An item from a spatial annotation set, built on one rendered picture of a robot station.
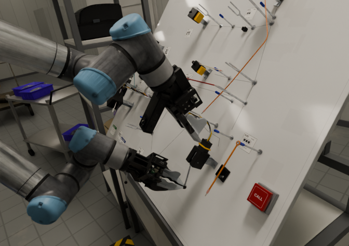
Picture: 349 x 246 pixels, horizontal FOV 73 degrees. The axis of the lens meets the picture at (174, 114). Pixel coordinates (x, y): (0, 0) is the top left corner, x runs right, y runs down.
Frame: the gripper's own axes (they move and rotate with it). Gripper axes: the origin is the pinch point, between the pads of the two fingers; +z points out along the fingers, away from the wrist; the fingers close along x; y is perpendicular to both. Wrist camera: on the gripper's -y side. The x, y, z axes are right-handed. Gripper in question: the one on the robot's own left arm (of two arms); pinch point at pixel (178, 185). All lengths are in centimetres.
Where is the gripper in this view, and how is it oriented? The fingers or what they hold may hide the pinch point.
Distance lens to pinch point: 79.5
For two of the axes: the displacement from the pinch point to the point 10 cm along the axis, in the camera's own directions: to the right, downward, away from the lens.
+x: 2.5, -8.0, 5.5
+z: 8.5, 4.5, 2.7
